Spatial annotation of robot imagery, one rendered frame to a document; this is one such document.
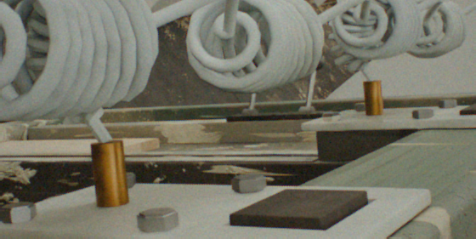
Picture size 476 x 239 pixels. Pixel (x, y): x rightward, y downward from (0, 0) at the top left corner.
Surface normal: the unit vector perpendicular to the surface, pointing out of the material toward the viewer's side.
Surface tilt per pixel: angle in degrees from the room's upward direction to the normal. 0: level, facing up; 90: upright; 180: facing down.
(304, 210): 56
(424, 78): 90
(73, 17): 25
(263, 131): 90
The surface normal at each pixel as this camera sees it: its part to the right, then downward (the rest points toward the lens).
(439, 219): 0.54, -0.73
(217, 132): -0.51, 0.11
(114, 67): 0.59, 0.30
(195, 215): -0.09, -0.99
